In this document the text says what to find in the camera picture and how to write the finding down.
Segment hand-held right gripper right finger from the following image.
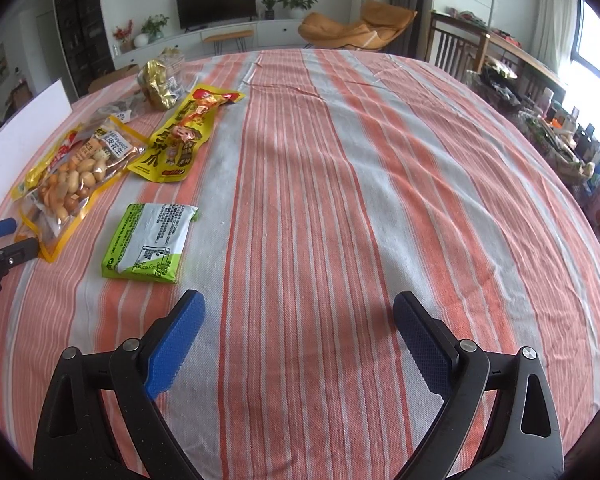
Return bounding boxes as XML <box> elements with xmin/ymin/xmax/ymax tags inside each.
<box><xmin>392</xmin><ymin>290</ymin><xmax>566</xmax><ymax>480</ymax></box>

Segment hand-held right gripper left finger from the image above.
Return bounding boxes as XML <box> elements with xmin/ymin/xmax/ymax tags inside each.
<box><xmin>32</xmin><ymin>289</ymin><xmax>206</xmax><ymax>480</ymax></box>

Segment yellow clear peanut packet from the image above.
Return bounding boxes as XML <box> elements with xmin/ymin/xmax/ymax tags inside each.
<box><xmin>17</xmin><ymin>114</ymin><xmax>148</xmax><ymax>263</ymax></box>

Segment green white snack packet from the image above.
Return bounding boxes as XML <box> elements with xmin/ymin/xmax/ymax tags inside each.
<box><xmin>101</xmin><ymin>202</ymin><xmax>202</xmax><ymax>285</ymax></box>

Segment yellow cartoon print snack packet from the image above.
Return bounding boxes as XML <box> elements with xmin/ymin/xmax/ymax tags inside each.
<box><xmin>127</xmin><ymin>84</ymin><xmax>246</xmax><ymax>183</ymax></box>

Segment red yellow snack packet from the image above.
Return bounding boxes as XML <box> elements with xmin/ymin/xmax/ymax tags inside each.
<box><xmin>11</xmin><ymin>129</ymin><xmax>81</xmax><ymax>201</ymax></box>

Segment white board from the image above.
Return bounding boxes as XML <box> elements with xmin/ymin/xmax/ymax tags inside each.
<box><xmin>0</xmin><ymin>78</ymin><xmax>73</xmax><ymax>226</ymax></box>

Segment orange grey striped tablecloth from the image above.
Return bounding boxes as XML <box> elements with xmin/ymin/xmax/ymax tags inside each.
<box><xmin>0</xmin><ymin>49</ymin><xmax>600</xmax><ymax>480</ymax></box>

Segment clear biscuit packet white label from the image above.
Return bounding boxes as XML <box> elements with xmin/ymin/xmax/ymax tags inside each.
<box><xmin>92</xmin><ymin>95</ymin><xmax>148</xmax><ymax>123</ymax></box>

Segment cardboard box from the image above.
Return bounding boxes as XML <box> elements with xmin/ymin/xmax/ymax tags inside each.
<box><xmin>87</xmin><ymin>64</ymin><xmax>141</xmax><ymax>93</ymax></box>

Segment gold foil snack bag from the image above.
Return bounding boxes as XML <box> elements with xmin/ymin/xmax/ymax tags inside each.
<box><xmin>137</xmin><ymin>47</ymin><xmax>196</xmax><ymax>111</ymax></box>

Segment black bookshelf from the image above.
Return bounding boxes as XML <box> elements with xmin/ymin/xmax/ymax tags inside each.
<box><xmin>51</xmin><ymin>0</ymin><xmax>116</xmax><ymax>98</ymax></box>

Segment red flowers in vase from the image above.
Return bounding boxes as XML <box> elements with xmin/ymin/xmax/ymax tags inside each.
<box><xmin>112</xmin><ymin>20</ymin><xmax>133</xmax><ymax>54</ymax></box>

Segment pile of assorted goods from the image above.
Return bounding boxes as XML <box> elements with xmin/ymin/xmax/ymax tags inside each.
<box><xmin>465</xmin><ymin>60</ymin><xmax>600</xmax><ymax>256</ymax></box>

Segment green plant in white vase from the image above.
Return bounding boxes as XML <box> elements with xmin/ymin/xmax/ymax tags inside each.
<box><xmin>134</xmin><ymin>14</ymin><xmax>171</xmax><ymax>48</ymax></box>

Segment wooden bench with hairpin legs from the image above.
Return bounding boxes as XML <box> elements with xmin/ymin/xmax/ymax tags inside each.
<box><xmin>201</xmin><ymin>29</ymin><xmax>256</xmax><ymax>56</ymax></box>

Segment dark wooden chair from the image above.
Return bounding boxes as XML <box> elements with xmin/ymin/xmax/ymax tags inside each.
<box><xmin>425</xmin><ymin>12</ymin><xmax>491</xmax><ymax>78</ymax></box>

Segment dark wooden table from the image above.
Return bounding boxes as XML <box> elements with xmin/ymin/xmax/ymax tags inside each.
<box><xmin>480</xmin><ymin>30</ymin><xmax>566</xmax><ymax>101</ymax></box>

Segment black television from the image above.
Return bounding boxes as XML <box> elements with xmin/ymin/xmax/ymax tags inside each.
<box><xmin>175</xmin><ymin>0</ymin><xmax>257</xmax><ymax>30</ymax></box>

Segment orange lounge chair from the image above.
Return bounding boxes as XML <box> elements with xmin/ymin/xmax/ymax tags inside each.
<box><xmin>298</xmin><ymin>0</ymin><xmax>418</xmax><ymax>53</ymax></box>

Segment white television cabinet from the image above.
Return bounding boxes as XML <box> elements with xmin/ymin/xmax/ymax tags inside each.
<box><xmin>112</xmin><ymin>19</ymin><xmax>311</xmax><ymax>68</ymax></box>

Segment window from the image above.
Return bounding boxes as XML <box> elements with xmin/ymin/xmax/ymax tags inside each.
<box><xmin>575</xmin><ymin>0</ymin><xmax>600</xmax><ymax>81</ymax></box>

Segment white sheer curtain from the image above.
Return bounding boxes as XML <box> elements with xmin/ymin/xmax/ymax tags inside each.
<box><xmin>530</xmin><ymin>0</ymin><xmax>583</xmax><ymax>68</ymax></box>

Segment large green potted plant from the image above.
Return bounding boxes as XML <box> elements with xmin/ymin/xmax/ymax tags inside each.
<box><xmin>276</xmin><ymin>0</ymin><xmax>322</xmax><ymax>20</ymax></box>

